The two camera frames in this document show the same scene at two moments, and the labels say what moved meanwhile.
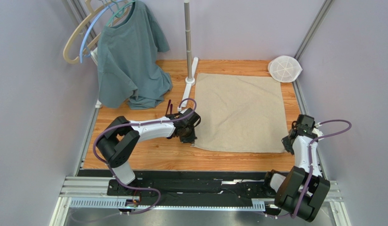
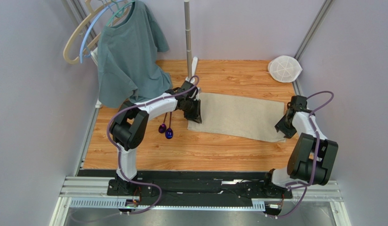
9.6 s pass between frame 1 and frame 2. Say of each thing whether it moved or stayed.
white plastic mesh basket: stayed
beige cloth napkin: moved
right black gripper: moved
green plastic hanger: stayed
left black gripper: moved
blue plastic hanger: stayed
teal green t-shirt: stayed
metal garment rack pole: stayed
